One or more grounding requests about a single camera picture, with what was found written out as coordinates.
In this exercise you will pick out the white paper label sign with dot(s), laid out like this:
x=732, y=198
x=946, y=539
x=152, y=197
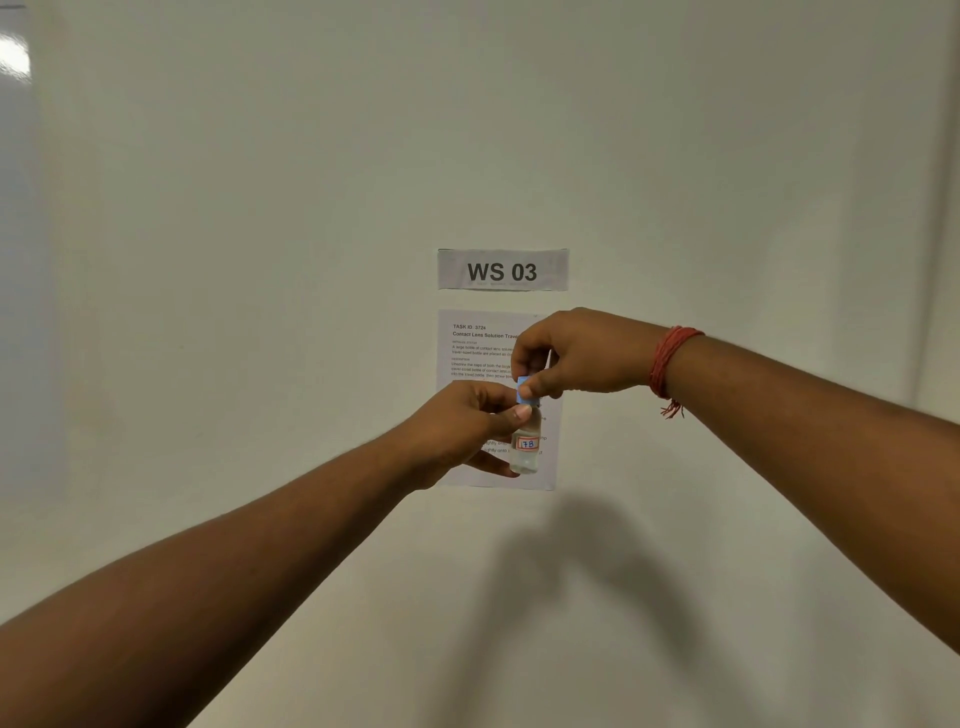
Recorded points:
x=502, y=270

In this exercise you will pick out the red thread wristband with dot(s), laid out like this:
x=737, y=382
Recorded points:
x=670, y=364

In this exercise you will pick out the person's left thumb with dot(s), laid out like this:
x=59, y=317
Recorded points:
x=501, y=401

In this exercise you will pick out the white printed instruction sheet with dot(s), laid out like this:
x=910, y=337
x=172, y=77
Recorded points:
x=480, y=352

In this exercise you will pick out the person's right thumb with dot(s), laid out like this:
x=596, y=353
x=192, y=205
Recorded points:
x=541, y=385

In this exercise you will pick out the person's right forearm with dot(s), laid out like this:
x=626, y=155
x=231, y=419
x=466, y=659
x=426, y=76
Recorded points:
x=817, y=465

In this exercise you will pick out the small clear bottle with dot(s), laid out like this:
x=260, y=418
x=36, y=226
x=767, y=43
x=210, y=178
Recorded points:
x=526, y=442

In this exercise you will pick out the person's left hand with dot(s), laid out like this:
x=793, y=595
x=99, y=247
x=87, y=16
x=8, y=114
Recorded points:
x=450, y=429

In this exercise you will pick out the blue bottle cap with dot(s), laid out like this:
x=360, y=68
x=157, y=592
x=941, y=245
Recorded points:
x=524, y=388

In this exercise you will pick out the person's left forearm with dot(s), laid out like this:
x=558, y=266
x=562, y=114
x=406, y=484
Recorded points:
x=195, y=592

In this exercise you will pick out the person's right hand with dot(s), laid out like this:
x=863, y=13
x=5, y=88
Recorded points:
x=592, y=352

